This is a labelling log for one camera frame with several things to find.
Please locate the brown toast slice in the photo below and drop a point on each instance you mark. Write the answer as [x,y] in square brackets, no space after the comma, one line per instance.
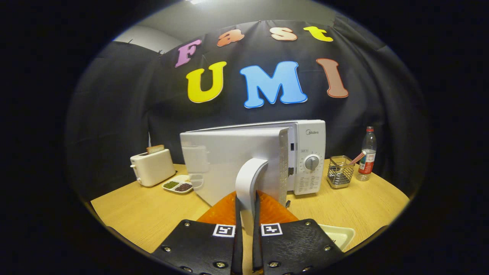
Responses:
[155,149]

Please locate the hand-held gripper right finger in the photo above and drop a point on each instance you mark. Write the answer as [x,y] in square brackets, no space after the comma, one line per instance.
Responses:
[256,236]

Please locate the white microwave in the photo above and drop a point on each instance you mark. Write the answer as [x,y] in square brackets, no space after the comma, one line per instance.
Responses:
[221,164]

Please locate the white divided dish of beans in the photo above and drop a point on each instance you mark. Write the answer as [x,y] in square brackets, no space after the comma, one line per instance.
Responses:
[177,186]

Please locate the clear plastic water bottle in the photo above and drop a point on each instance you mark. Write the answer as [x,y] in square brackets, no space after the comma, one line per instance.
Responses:
[367,160]

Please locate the white toaster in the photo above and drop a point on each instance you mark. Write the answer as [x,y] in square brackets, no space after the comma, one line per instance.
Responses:
[153,168]

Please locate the red striped stick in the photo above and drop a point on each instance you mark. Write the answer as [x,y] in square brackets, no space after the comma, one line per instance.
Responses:
[358,157]

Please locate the pale square plate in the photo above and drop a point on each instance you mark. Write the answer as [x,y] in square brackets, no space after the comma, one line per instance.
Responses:
[340,235]

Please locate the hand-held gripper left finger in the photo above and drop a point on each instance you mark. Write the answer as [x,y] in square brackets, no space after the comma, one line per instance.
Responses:
[238,236]

